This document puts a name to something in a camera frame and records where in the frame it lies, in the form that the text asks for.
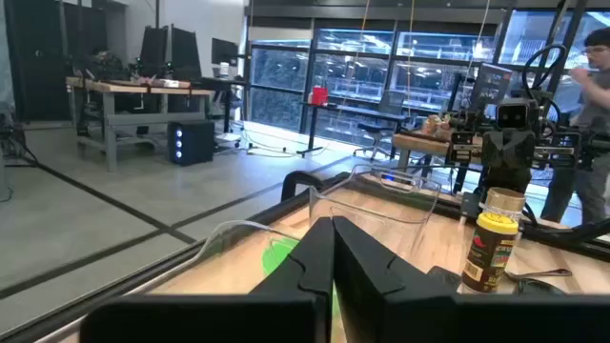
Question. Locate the yellow-lid spice jar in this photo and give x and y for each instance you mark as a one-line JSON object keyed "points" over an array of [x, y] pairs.
{"points": [[488, 257]]}

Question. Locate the red container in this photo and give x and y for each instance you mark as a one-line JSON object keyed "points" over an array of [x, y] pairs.
{"points": [[320, 95]]}

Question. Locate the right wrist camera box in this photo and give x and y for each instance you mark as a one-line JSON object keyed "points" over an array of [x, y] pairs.
{"points": [[512, 114]]}

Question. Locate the person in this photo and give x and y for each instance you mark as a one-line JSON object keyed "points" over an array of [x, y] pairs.
{"points": [[595, 105]]}

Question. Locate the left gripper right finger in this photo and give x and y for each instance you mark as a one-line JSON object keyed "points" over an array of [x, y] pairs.
{"points": [[405, 314]]}

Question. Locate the clear plastic bin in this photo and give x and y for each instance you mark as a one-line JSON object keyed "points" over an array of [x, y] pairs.
{"points": [[224, 227], [410, 190]]}

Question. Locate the black table edge clamp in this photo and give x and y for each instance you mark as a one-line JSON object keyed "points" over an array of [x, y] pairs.
{"points": [[300, 178]]}

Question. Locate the grey office chair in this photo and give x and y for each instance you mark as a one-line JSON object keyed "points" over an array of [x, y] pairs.
{"points": [[391, 102]]}

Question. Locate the wooden table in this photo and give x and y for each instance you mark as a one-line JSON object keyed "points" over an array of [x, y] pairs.
{"points": [[419, 143]]}

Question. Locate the black tilted panel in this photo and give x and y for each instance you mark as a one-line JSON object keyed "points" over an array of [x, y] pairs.
{"points": [[491, 86]]}

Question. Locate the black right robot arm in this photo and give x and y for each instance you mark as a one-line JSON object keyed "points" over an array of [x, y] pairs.
{"points": [[548, 112]]}

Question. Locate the black computer blue lights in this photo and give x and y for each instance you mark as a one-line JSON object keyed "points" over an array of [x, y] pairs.
{"points": [[190, 143]]}

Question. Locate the tall black cabinet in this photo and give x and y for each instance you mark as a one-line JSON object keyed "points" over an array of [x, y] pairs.
{"points": [[43, 57]]}

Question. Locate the white cup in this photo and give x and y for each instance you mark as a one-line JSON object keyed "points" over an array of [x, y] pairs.
{"points": [[224, 69]]}

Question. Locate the green plastic bowl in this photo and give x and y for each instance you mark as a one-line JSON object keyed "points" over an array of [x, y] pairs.
{"points": [[276, 255]]}

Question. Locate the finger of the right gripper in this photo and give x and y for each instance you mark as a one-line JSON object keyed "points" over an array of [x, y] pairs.
{"points": [[522, 162], [496, 162]]}

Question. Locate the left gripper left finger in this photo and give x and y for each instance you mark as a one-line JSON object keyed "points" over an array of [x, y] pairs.
{"points": [[267, 314]]}

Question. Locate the black computer monitor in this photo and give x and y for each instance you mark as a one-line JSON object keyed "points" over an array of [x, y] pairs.
{"points": [[224, 50], [153, 52], [186, 52]]}

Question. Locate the wooden workbench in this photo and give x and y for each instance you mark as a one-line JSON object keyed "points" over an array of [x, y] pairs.
{"points": [[124, 88]]}

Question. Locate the black desk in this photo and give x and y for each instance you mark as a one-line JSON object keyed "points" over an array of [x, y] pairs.
{"points": [[362, 110]]}

